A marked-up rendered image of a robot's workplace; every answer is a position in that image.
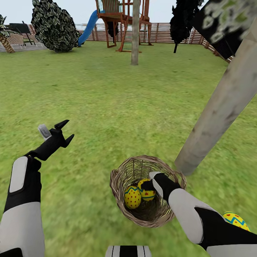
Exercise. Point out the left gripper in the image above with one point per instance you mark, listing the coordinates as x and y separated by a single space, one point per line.
57 139

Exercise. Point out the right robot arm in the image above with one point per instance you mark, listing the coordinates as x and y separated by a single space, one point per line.
201 223

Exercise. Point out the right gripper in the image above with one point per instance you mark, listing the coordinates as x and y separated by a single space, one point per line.
147 186

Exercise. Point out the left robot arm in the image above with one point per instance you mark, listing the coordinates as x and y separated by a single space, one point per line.
21 230

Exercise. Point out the wicker basket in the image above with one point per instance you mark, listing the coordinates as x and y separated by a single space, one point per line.
164 213

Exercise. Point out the easter egg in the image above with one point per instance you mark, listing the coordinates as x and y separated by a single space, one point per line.
149 195
132 197
235 220

